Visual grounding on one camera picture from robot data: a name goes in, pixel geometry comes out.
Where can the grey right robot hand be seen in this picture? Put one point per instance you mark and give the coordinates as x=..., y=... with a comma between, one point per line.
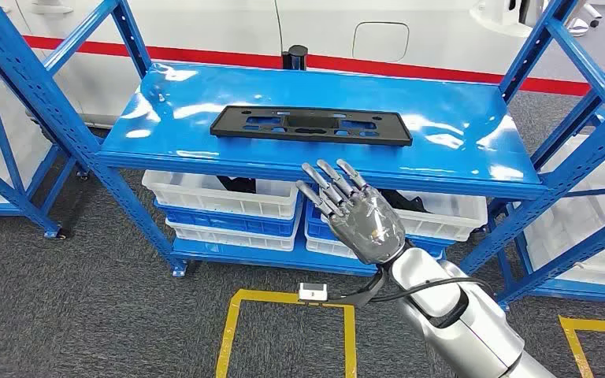
x=370, y=229

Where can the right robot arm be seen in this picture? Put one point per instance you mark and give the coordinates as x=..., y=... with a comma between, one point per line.
x=469, y=334

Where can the black cylindrical post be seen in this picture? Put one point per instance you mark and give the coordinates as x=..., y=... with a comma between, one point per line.
x=294, y=57

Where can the long black plastic part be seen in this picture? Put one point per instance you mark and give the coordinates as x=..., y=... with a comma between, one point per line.
x=229, y=128

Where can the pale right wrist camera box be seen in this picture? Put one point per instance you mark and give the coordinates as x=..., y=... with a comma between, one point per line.
x=313, y=292

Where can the blue plastic crate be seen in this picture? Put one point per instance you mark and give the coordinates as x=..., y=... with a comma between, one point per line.
x=318, y=227
x=219, y=221

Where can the white vehicle body red stripe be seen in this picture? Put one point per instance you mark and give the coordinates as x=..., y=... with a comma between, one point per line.
x=203, y=26

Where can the black part in crate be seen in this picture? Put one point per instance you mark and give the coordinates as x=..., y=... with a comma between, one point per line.
x=237, y=183
x=404, y=201

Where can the white chair base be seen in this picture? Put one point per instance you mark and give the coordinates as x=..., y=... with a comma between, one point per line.
x=579, y=26

